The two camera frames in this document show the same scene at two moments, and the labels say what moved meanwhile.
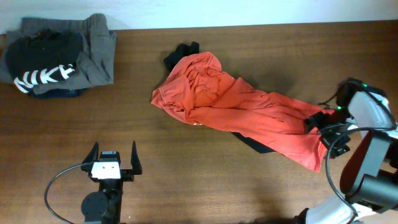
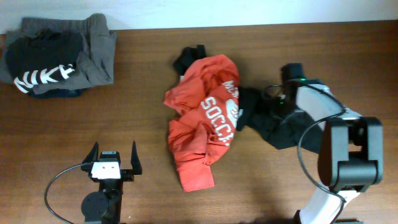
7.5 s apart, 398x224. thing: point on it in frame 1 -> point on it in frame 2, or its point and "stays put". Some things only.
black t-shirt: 183,50 -> 282,126
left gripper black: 127,175 stays put
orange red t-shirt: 201,93 -> 206,99
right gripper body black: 326,124 -> 278,109
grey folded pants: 96,65 stays put
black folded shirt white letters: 42,56 stays put
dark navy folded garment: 59,93 stays put
